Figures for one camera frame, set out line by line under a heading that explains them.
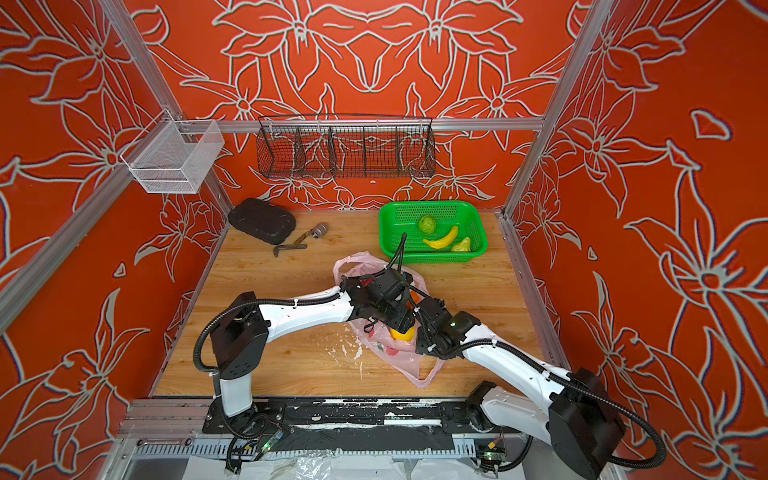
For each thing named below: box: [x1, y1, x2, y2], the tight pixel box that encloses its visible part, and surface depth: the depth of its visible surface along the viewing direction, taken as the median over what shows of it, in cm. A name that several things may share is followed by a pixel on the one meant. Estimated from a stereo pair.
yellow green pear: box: [451, 236, 471, 252], surface depth 102 cm
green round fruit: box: [418, 215, 437, 235], surface depth 111 cm
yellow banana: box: [422, 226, 459, 249], surface depth 109 cm
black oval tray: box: [228, 198, 296, 245], surface depth 113 cm
